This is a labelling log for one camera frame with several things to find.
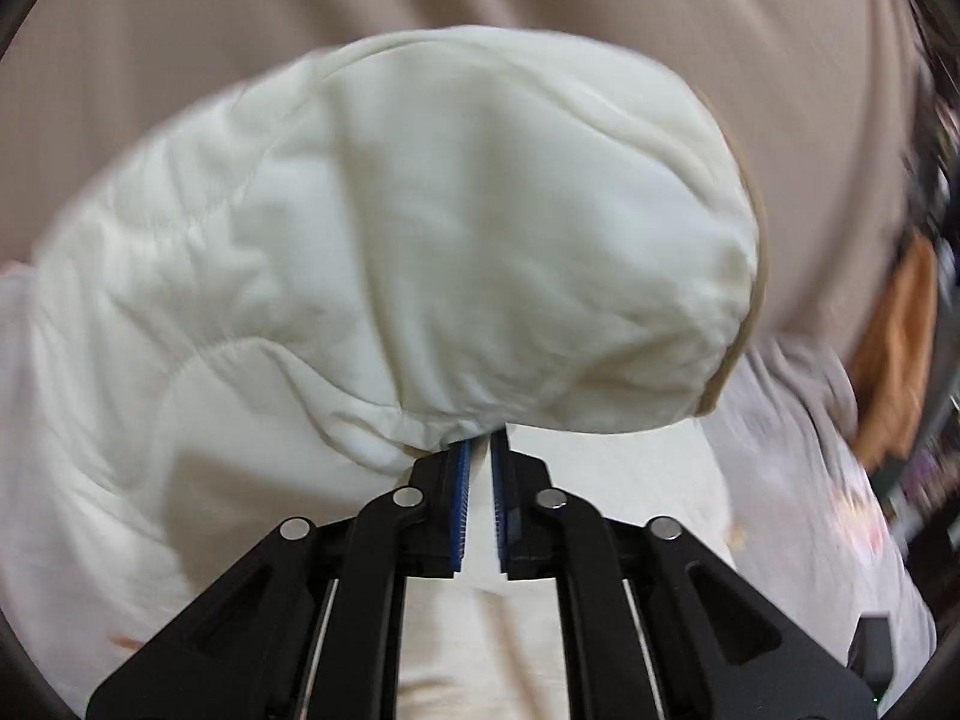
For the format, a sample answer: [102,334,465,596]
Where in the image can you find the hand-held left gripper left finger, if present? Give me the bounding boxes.
[86,439,473,720]

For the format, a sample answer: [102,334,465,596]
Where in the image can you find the orange brown cloth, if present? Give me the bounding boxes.
[851,232,940,466]

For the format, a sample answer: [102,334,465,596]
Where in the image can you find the beige backdrop cloth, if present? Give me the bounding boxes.
[0,0,931,361]

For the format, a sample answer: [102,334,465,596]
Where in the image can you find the white quilted jacket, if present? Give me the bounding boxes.
[0,22,773,720]

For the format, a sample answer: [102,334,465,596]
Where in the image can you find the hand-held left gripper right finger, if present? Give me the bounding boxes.
[489,439,878,720]

